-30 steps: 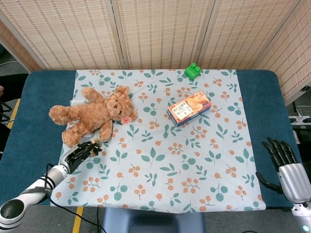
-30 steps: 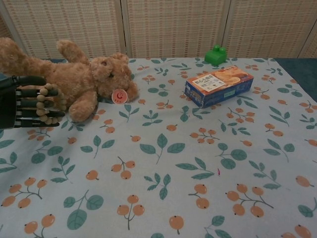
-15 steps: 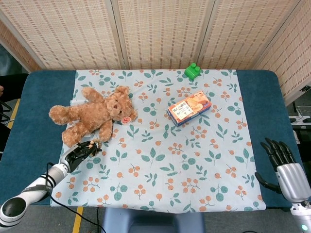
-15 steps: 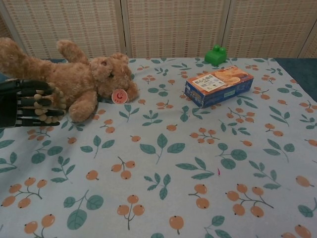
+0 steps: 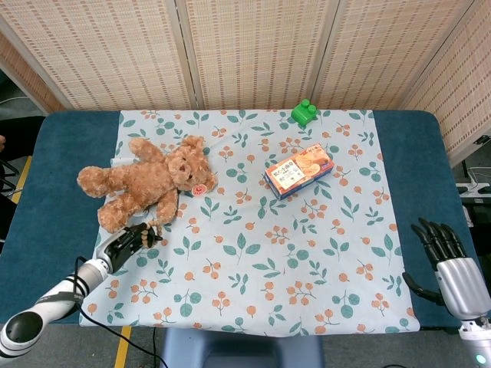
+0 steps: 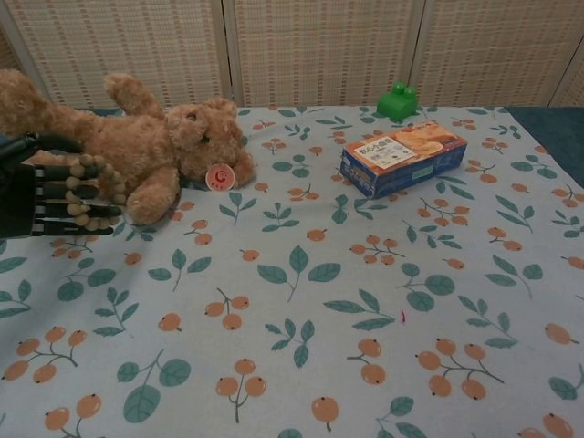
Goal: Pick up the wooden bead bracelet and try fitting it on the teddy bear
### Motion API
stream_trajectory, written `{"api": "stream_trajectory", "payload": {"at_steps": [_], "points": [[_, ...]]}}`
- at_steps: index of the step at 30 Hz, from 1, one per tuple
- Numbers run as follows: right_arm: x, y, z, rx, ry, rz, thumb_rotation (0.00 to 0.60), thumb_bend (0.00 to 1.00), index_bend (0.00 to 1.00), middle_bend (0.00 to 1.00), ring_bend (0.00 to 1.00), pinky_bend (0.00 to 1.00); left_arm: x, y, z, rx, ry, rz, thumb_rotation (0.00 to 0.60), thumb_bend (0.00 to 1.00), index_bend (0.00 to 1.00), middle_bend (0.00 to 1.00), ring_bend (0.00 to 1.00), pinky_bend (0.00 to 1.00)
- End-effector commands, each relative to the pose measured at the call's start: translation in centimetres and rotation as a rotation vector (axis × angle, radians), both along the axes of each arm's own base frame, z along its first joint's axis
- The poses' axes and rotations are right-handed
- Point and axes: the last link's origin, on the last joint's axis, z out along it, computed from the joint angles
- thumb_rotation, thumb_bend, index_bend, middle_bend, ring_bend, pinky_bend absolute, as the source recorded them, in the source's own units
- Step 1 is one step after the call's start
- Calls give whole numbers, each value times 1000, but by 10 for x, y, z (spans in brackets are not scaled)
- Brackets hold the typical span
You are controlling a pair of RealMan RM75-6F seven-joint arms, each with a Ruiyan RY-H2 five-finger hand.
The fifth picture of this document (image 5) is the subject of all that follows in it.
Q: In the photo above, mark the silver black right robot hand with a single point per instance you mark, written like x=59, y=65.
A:
x=462, y=287

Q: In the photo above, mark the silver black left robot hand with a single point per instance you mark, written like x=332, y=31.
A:
x=119, y=247

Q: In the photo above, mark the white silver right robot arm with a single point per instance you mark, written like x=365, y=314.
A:
x=477, y=345

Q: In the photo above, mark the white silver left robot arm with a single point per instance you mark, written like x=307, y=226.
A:
x=57, y=295

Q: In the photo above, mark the brown plush teddy bear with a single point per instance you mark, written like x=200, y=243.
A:
x=145, y=176

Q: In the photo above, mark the floral leaf print tablecloth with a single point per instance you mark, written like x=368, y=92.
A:
x=249, y=268

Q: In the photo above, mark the blue grey robot torso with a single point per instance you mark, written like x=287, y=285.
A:
x=230, y=349

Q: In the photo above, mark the bystander person in black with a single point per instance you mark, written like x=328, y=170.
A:
x=19, y=134

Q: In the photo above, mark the orange blue biscuit box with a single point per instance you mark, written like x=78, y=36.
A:
x=297, y=172

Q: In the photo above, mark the green plastic toy block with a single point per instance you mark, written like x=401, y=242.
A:
x=303, y=115

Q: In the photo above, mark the woven bamboo folding screen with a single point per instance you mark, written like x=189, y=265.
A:
x=249, y=50

